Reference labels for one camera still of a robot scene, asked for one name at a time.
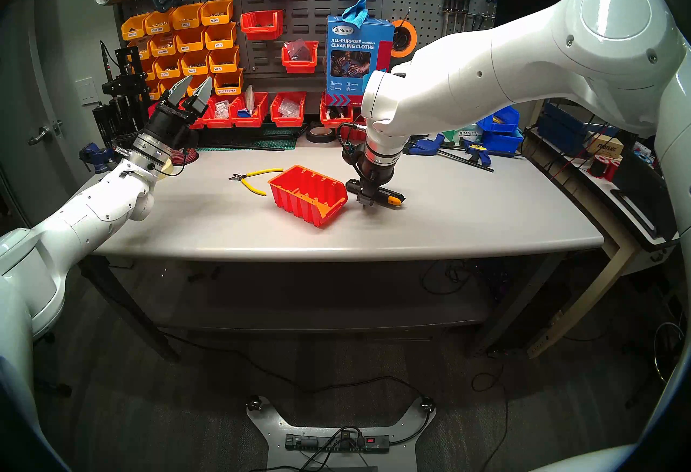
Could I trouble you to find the red bin with leaflet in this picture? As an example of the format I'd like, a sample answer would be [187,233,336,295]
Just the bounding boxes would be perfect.
[231,92,269,128]

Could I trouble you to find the red plastic wall bin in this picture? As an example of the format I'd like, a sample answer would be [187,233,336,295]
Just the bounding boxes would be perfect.
[240,10,284,41]

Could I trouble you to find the black equipment stand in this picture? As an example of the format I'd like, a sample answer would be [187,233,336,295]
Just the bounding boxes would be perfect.
[99,42,152,150]

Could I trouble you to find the blue microfiber cloth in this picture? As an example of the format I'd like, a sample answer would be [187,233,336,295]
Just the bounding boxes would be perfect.
[342,0,370,28]

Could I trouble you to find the black laptop case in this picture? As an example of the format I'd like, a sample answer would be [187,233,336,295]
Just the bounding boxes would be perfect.
[610,152,680,250]

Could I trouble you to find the yellow bin labelled M4-6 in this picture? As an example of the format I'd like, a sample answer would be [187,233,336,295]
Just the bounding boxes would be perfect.
[175,27,207,53]

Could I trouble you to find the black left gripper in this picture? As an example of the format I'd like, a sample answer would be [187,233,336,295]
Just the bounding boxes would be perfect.
[143,75,213,154]

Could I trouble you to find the green cutting mat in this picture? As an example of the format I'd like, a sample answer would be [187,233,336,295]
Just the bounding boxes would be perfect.
[200,137,297,151]

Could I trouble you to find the yellow bin labelled M3X6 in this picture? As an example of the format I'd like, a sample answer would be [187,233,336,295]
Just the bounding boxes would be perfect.
[199,0,234,26]

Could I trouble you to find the small cardboard box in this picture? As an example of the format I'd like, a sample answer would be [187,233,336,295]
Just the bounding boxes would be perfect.
[586,134,625,159]

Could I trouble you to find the blue bench vise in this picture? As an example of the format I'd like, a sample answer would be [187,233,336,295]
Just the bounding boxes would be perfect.
[79,143,115,175]

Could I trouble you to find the red wall bin with bag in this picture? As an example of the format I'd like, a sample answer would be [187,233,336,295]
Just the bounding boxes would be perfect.
[281,41,319,74]

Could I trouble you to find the black pegboard tool wall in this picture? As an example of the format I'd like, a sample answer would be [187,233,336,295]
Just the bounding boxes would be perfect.
[111,0,505,94]

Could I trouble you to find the yellow bin labelled M3-6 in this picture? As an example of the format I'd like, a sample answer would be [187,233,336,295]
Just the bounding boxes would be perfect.
[208,46,241,73]

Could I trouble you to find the red plastic storage bin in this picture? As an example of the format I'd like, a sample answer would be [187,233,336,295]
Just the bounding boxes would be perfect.
[268,165,349,229]

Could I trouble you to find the black utility knife orange tip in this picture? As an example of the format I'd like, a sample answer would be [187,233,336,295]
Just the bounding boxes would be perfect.
[345,179,405,207]

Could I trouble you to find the metal door handle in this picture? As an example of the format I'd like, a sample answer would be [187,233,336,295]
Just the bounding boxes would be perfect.
[28,120,64,147]

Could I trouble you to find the yellow bin labelled M4X6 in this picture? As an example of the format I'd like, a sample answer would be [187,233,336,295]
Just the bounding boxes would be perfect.
[150,34,179,57]

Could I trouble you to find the Kimtech tissue box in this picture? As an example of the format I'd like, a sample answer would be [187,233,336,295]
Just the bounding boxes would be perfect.
[443,125,480,145]

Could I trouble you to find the black power strip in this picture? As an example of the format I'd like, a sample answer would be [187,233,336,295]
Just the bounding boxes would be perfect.
[284,432,390,454]

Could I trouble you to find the black floor cable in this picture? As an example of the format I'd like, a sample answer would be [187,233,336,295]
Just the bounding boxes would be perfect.
[162,333,432,408]

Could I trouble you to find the yellow bin labelled M4 HEX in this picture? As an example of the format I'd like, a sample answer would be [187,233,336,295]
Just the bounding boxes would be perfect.
[213,69,244,96]

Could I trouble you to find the dark blue crate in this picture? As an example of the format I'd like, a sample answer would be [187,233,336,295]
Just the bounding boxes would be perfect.
[537,101,621,142]

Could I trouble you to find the yellow bin labelled M3-4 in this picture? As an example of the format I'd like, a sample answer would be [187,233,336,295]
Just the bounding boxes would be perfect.
[204,22,238,50]

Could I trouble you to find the yellow handled pliers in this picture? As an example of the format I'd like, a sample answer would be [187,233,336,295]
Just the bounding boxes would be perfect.
[228,168,284,197]

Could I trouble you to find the wooden leg side table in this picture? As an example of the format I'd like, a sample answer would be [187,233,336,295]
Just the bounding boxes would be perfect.
[526,120,681,359]

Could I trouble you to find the white wall switch plate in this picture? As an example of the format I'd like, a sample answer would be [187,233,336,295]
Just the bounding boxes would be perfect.
[74,77,100,106]

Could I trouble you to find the blue cleaning cloths box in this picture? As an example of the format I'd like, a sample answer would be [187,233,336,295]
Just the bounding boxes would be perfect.
[326,16,395,106]

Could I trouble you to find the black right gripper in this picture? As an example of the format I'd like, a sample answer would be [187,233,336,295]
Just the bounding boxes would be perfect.
[353,159,398,209]

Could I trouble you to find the yellow bin labelled M3X8 BAD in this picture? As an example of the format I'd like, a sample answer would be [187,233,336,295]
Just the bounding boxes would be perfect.
[144,11,173,36]

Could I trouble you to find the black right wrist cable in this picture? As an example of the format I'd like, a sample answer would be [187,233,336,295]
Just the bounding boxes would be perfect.
[337,120,368,180]

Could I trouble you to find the blue plastic bin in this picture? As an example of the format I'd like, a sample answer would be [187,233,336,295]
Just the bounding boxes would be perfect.
[478,107,521,134]
[480,130,524,154]

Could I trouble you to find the yellow bin labelled M3-8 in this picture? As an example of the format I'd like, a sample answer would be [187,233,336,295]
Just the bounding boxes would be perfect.
[180,50,211,76]

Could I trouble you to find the orange wire spool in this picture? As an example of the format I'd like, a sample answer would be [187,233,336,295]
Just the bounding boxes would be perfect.
[390,19,418,59]

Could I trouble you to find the blue bar clamp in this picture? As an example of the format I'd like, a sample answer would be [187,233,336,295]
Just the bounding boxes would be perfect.
[437,139,494,173]

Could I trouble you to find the red thread spool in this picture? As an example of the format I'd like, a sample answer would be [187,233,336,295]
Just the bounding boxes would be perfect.
[588,154,621,183]

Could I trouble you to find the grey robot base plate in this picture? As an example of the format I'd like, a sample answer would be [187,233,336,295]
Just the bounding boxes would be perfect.
[246,395,437,472]

